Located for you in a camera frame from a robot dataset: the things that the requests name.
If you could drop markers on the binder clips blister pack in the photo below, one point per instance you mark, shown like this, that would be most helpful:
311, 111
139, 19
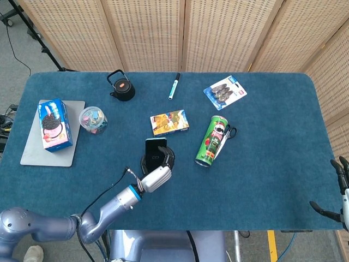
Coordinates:
225, 92

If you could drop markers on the green Pringles can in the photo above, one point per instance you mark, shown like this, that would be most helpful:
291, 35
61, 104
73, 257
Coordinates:
211, 142

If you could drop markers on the woven wooden folding screen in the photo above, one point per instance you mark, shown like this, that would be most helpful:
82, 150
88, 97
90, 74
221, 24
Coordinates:
152, 32

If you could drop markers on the black smartphone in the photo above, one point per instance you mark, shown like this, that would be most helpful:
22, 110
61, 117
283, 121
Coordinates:
154, 152

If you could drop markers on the blue table mat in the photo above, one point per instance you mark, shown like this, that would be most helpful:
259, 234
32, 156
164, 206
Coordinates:
245, 185

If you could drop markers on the white marker pen black cap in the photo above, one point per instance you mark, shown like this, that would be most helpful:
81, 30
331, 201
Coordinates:
173, 87

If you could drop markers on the clear jar of coloured clips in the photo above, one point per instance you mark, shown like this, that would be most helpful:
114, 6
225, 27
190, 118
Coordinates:
93, 120

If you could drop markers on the metal table leg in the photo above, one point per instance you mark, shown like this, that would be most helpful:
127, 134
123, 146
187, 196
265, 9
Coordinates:
237, 245

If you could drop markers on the black caster wheel base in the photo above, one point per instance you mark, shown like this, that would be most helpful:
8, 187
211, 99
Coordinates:
8, 19

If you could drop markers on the yellow snack box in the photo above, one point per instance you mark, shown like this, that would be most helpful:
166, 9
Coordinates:
169, 123

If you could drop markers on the grey-blue robot torso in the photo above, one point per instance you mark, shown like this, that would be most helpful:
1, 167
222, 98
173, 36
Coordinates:
163, 245

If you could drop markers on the blue Oreo cookie box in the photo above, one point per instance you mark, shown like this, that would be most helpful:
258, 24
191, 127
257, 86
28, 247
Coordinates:
54, 125

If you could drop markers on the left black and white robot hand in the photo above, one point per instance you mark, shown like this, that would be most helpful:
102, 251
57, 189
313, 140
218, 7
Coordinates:
156, 178

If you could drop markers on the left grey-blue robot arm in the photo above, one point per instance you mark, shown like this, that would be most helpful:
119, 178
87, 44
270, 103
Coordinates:
120, 202

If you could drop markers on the black teapot with orange knob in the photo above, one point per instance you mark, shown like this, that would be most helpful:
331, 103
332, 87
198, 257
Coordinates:
123, 88

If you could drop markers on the grey closed laptop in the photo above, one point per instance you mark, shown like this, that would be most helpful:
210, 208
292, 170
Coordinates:
54, 159

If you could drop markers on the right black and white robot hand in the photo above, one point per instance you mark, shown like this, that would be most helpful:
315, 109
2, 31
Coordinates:
345, 207

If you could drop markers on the grey shoe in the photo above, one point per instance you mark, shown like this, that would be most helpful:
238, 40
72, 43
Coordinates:
34, 253

